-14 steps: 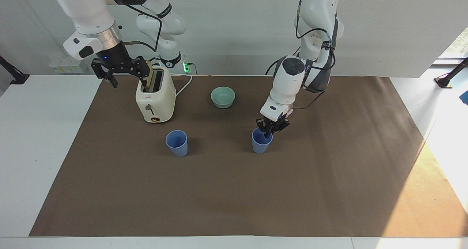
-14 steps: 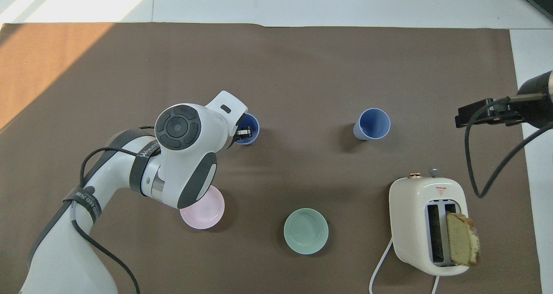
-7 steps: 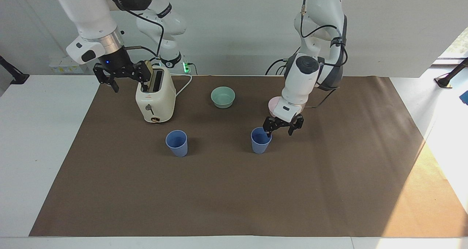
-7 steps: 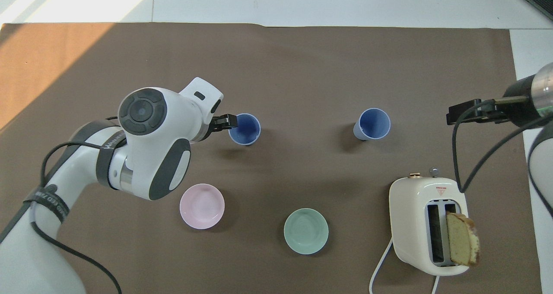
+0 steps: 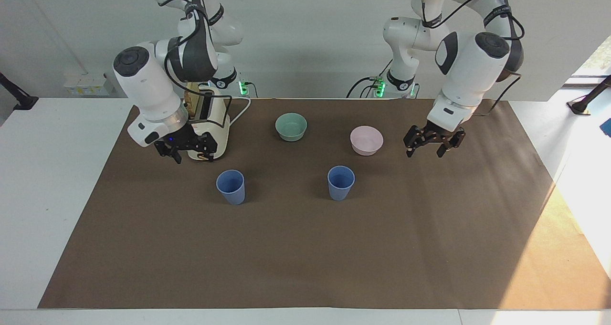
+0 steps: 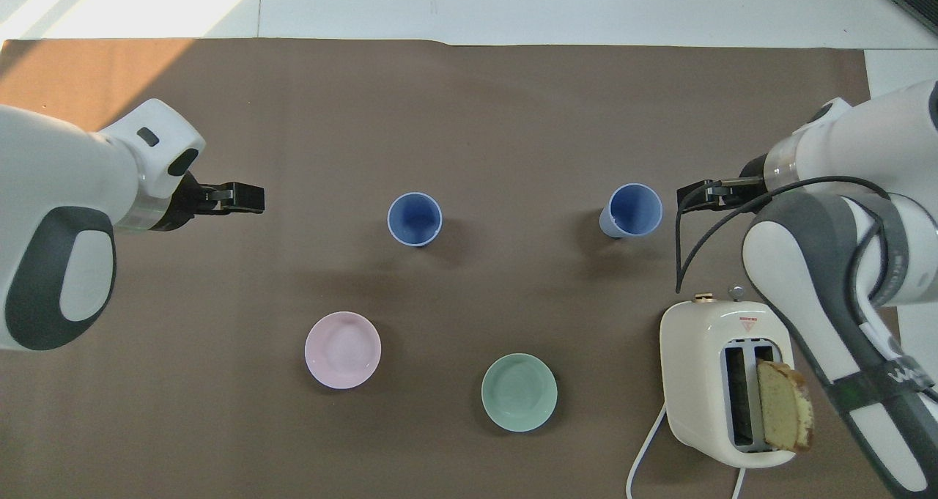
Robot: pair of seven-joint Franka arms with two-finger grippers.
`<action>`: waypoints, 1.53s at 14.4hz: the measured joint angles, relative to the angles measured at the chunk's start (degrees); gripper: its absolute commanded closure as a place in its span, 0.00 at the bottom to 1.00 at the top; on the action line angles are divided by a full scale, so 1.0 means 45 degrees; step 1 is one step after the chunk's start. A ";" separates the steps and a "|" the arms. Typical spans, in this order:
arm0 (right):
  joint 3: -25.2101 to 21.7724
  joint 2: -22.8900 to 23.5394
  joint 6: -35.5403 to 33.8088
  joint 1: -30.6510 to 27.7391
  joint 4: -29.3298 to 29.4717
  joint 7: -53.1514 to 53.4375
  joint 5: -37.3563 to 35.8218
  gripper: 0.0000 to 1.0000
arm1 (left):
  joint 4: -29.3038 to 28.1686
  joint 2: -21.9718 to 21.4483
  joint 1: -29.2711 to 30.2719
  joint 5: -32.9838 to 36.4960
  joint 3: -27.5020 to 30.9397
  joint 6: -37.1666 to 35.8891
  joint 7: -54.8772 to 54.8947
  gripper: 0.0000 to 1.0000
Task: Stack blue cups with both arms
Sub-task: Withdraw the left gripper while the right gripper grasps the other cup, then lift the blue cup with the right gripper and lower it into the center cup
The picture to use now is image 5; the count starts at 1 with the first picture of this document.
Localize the blue cup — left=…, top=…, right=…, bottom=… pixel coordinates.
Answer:
left=216, top=169, right=246, bottom=206
left=327, top=165, right=356, bottom=202

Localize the cream toaster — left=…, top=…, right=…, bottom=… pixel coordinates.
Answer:
left=185, top=82, right=231, bottom=162

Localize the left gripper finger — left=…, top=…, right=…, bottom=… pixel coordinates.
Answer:
left=403, top=125, right=431, bottom=159
left=436, top=129, right=466, bottom=159

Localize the green bowl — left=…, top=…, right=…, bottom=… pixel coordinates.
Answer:
left=275, top=113, right=308, bottom=142

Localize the pink bowl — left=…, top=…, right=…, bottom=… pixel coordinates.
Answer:
left=350, top=126, right=384, bottom=157

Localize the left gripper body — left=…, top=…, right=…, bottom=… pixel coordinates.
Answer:
left=422, top=123, right=460, bottom=144

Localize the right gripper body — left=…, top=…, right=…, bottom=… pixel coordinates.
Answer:
left=160, top=122, right=199, bottom=150

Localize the black cable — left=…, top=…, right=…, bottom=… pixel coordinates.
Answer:
left=422, top=0, right=526, bottom=118
left=155, top=0, right=234, bottom=121
left=347, top=60, right=395, bottom=99

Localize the black stand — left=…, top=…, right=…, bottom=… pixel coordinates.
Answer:
left=566, top=74, right=611, bottom=116
left=0, top=72, right=39, bottom=111

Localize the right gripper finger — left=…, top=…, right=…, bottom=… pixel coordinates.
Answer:
left=154, top=141, right=183, bottom=165
left=190, top=132, right=219, bottom=160

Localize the white toaster cable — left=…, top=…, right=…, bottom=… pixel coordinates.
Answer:
left=223, top=96, right=252, bottom=126

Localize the white wall socket strip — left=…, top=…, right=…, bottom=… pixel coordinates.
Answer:
left=63, top=73, right=112, bottom=97

